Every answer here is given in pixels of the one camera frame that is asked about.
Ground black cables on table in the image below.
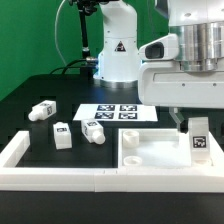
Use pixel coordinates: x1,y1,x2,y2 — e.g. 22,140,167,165
49,59,98,76

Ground white U-shaped fence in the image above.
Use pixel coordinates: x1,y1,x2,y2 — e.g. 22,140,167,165
0,131,224,193

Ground grey cable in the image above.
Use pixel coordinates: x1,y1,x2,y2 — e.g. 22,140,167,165
54,0,70,68

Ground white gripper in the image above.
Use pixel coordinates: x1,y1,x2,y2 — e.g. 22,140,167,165
138,61,224,132

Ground white square table top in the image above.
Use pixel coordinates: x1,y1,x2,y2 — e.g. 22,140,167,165
118,129,224,169

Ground black camera stand pole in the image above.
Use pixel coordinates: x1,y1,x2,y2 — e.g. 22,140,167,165
67,0,98,68

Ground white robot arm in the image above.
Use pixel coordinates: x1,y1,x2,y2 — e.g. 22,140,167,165
94,0,224,110

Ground white sheet with markers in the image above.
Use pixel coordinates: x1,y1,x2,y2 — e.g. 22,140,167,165
74,104,158,122

